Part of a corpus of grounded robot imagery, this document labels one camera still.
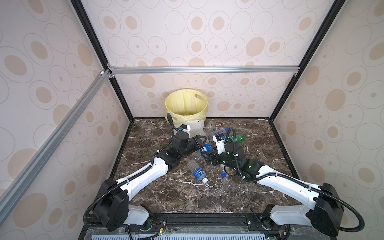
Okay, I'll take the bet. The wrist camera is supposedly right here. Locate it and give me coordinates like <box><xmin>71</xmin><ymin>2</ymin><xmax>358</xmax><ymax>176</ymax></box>
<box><xmin>178</xmin><ymin>124</ymin><xmax>191</xmax><ymax>138</ymax></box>
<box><xmin>213</xmin><ymin>134</ymin><xmax>226</xmax><ymax>155</ymax></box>

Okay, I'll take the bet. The aluminium rail left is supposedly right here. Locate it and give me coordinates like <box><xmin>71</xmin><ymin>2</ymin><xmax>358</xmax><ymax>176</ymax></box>
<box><xmin>1</xmin><ymin>69</ymin><xmax>112</xmax><ymax>225</ymax></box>

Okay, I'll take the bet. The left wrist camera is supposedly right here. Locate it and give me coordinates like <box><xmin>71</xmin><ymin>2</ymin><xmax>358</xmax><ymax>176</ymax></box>
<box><xmin>178</xmin><ymin>124</ymin><xmax>191</xmax><ymax>138</ymax></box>

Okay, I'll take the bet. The white plastic waste bin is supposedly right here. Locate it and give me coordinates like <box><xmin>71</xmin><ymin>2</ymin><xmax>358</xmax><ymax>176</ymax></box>
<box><xmin>174</xmin><ymin>120</ymin><xmax>205</xmax><ymax>138</ymax></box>

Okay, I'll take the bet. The clear bottle blue label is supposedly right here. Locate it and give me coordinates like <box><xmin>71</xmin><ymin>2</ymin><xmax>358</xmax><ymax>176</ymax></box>
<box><xmin>191</xmin><ymin>143</ymin><xmax>212</xmax><ymax>161</ymax></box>

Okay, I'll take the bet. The black frame post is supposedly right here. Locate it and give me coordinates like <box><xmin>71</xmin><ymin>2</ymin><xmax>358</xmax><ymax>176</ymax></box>
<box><xmin>70</xmin><ymin>0</ymin><xmax>135</xmax><ymax>122</ymax></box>
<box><xmin>269</xmin><ymin>0</ymin><xmax>347</xmax><ymax>124</ymax></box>

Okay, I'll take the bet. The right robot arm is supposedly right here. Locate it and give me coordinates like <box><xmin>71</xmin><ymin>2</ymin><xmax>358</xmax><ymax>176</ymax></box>
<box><xmin>201</xmin><ymin>141</ymin><xmax>365</xmax><ymax>237</ymax></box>

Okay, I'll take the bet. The black frame post left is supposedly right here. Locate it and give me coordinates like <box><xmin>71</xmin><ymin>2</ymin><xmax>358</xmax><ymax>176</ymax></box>
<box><xmin>70</xmin><ymin>0</ymin><xmax>135</xmax><ymax>122</ymax></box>

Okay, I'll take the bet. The horizontal aluminium rail back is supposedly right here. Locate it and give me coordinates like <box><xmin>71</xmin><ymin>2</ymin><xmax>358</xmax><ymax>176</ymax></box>
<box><xmin>101</xmin><ymin>65</ymin><xmax>300</xmax><ymax>76</ymax></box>

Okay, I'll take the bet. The yellow bin liner bag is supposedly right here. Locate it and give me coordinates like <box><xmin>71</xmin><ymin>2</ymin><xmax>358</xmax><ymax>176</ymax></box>
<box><xmin>164</xmin><ymin>89</ymin><xmax>209</xmax><ymax>125</ymax></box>

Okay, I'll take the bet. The clear crushed bottle white cap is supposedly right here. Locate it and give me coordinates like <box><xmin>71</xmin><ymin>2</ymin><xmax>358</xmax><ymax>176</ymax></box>
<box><xmin>203</xmin><ymin>121</ymin><xmax>216</xmax><ymax>137</ymax></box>

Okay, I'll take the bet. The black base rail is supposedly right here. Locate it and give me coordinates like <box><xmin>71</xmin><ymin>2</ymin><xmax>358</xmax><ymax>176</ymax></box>
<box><xmin>79</xmin><ymin>213</ymin><xmax>329</xmax><ymax>240</ymax></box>

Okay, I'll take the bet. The green bottle yellow cap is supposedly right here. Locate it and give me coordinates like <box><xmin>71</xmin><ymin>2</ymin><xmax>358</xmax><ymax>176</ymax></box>
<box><xmin>230</xmin><ymin>134</ymin><xmax>246</xmax><ymax>145</ymax></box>

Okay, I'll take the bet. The Pocari bottle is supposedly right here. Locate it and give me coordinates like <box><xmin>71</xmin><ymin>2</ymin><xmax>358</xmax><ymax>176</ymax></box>
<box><xmin>187</xmin><ymin>160</ymin><xmax>209</xmax><ymax>184</ymax></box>

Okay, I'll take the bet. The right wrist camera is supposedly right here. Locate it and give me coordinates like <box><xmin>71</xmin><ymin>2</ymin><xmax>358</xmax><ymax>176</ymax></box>
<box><xmin>213</xmin><ymin>134</ymin><xmax>226</xmax><ymax>155</ymax></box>

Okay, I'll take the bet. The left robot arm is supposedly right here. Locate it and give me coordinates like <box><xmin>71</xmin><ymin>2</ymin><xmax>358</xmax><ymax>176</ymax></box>
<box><xmin>83</xmin><ymin>114</ymin><xmax>208</xmax><ymax>232</ymax></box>

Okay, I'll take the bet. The black frame post right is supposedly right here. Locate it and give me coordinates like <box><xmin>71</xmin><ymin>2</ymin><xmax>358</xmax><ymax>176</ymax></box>
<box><xmin>269</xmin><ymin>0</ymin><xmax>347</xmax><ymax>124</ymax></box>

